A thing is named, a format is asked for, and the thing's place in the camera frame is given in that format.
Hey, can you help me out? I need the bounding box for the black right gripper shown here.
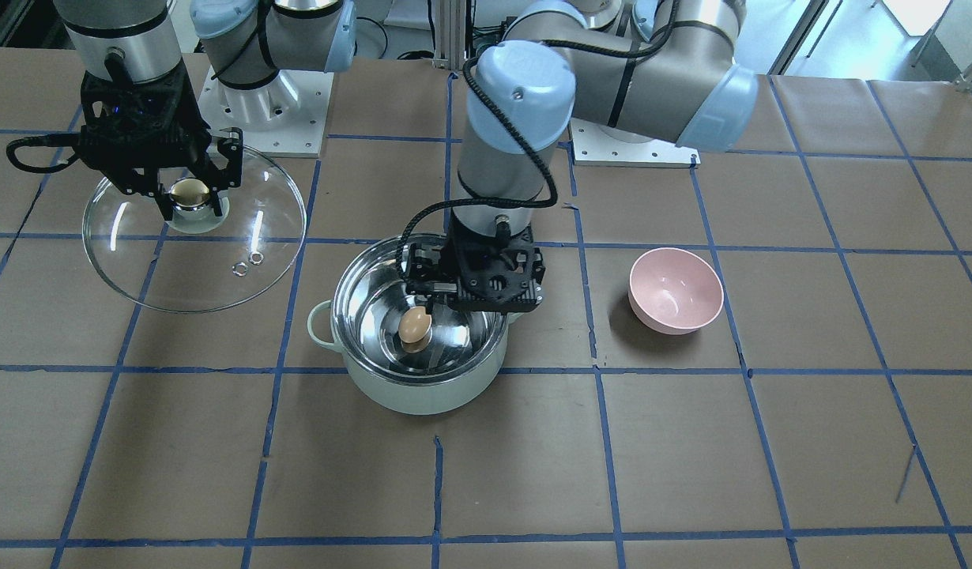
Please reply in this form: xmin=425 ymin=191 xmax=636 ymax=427
xmin=73 ymin=70 xmax=245 ymax=222

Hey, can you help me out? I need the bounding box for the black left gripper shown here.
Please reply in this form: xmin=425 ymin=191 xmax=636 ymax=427
xmin=405 ymin=229 xmax=546 ymax=335

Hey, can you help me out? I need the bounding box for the beige egg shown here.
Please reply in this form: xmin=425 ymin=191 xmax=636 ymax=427
xmin=397 ymin=305 xmax=432 ymax=345

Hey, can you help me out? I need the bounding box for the glass pot lid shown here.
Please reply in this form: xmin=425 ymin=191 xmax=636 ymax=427
xmin=81 ymin=148 xmax=307 ymax=314

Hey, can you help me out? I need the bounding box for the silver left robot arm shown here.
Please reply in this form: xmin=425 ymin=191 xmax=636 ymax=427
xmin=395 ymin=1 xmax=759 ymax=316

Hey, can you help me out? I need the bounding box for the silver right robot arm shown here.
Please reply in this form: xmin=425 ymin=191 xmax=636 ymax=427
xmin=54 ymin=1 xmax=356 ymax=222

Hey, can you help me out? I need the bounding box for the pale green steel pot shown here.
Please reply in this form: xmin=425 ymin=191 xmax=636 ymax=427
xmin=308 ymin=236 xmax=515 ymax=415

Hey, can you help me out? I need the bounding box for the pink bowl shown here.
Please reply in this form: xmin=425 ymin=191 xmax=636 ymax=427
xmin=628 ymin=247 xmax=724 ymax=335

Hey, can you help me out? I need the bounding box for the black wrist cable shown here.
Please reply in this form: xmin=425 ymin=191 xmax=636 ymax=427
xmin=396 ymin=52 xmax=566 ymax=277

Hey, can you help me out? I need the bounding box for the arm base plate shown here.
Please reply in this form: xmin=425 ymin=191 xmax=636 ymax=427
xmin=569 ymin=119 xmax=702 ymax=169
xmin=198 ymin=70 xmax=337 ymax=158

